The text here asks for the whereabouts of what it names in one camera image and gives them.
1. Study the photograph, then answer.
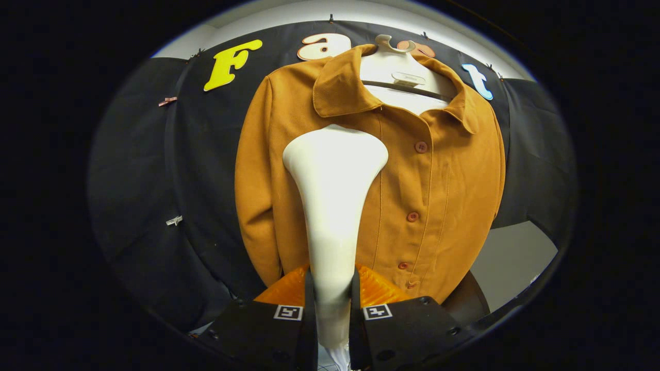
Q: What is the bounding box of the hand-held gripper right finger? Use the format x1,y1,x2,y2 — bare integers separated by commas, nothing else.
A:
350,264,465,371

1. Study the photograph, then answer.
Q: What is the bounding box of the grey cabinet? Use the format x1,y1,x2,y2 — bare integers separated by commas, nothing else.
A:
470,221,558,313

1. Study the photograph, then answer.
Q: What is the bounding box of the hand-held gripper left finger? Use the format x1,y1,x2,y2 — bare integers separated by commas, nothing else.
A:
199,265,319,371

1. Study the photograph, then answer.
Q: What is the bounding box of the white mannequin torso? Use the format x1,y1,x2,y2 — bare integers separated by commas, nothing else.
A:
359,35,458,116

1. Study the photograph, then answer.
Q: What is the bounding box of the orange button-up shirt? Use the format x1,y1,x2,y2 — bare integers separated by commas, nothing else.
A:
235,44,507,305

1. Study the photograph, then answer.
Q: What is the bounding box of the black backdrop cloth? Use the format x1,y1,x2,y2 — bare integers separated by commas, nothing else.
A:
88,21,575,333

